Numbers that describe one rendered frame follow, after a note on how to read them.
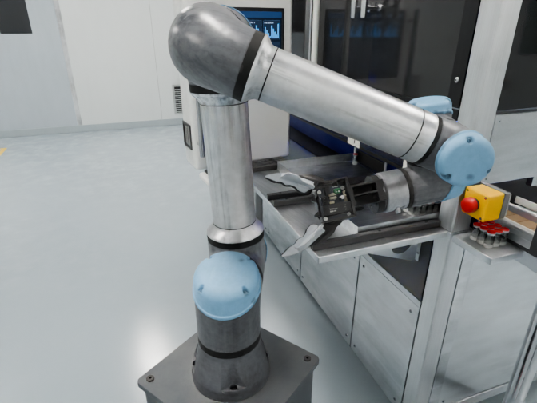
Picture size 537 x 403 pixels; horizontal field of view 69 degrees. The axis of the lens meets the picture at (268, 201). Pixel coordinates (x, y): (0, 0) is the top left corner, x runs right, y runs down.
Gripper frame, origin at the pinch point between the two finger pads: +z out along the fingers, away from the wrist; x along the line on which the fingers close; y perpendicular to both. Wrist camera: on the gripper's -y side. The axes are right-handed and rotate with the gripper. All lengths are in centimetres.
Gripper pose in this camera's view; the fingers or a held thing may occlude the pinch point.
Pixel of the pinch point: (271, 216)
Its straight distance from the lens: 73.2
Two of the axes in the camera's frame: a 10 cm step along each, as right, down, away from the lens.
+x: 2.0, 9.7, -1.4
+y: 0.3, -1.5, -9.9
